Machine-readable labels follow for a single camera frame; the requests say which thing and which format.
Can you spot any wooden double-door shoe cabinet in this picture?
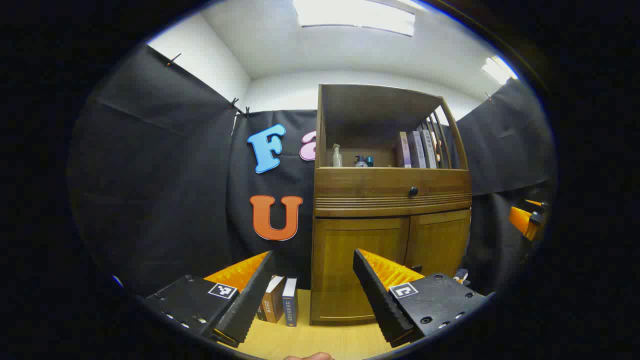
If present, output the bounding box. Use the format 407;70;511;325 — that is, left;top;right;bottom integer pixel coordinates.
310;83;473;327

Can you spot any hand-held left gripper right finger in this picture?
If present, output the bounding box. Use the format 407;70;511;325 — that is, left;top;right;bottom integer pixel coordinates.
352;248;496;349

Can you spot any wooden cabinet drawer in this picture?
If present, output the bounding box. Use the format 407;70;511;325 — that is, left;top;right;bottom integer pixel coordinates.
314;167;473;217

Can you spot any grey shelf book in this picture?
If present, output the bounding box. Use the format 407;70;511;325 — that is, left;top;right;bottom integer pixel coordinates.
407;130;428;169

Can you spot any large ceiling light panel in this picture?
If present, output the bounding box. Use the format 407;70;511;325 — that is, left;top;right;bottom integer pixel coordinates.
292;0;416;37

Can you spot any black backdrop cloth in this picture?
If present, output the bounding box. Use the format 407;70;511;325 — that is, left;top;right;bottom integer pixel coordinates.
67;44;558;301

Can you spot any small ceiling light panel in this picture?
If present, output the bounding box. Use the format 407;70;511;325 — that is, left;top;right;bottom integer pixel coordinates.
481;55;519;85

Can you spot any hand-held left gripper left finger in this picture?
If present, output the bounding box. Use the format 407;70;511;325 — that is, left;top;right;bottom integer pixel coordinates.
144;250;277;349

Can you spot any brown book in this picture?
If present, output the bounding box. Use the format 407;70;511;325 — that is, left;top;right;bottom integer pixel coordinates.
262;274;286;324

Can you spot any wooden shoe cabinet door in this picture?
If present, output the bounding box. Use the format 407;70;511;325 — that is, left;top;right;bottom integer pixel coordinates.
404;209;472;281
312;216;412;325

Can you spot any purple shelf book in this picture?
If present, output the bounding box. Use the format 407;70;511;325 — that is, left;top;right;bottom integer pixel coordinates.
396;131;413;169

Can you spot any blue book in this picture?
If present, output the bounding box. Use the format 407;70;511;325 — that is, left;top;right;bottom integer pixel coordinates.
282;277;300;328

